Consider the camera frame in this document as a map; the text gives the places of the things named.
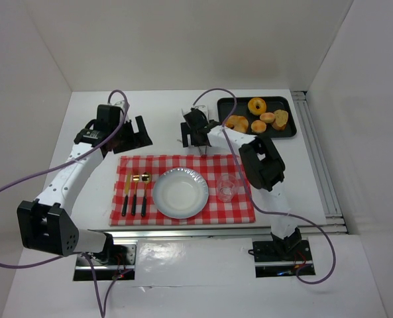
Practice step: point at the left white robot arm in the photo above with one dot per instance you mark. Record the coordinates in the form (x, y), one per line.
(45, 223)

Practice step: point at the black baking tray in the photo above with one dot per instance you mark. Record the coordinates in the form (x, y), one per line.
(273, 103)

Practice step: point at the small round bun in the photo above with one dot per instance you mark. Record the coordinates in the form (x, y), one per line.
(258, 127)
(267, 117)

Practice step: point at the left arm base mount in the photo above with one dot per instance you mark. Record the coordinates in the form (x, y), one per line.
(119, 264)

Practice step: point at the white grey-rimmed plate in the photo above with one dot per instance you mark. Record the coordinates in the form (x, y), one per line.
(180, 193)

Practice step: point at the baguette bread slice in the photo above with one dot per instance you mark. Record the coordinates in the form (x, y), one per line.
(280, 120)

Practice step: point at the clear drinking glass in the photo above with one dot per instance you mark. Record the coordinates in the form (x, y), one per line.
(227, 187)

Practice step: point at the gold fork black handle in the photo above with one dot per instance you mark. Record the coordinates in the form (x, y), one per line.
(136, 179)

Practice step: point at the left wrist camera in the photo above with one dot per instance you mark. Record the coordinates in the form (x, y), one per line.
(123, 105)

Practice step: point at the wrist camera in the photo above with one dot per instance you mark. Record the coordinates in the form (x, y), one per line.
(203, 108)
(123, 105)

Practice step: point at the glazed ring donut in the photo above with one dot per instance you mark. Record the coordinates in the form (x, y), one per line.
(257, 106)

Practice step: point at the aluminium rail frame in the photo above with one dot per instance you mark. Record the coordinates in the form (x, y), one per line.
(336, 224)

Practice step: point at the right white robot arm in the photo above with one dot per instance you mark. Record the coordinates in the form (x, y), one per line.
(263, 167)

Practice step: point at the red checkered cloth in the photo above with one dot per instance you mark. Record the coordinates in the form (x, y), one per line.
(238, 211)

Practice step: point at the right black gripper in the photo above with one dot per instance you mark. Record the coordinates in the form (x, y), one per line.
(195, 139)

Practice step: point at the silver metal tongs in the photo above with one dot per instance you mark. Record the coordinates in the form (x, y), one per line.
(203, 150)

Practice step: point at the large brown bagel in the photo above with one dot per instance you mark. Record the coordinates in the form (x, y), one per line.
(237, 123)

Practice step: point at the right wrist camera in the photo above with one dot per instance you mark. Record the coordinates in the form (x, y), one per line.
(203, 108)

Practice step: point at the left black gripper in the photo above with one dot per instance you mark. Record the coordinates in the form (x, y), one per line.
(136, 138)

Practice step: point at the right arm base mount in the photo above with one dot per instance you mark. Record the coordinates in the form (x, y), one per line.
(268, 263)

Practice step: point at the gold spoon black handle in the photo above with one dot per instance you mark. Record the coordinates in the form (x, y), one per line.
(146, 179)

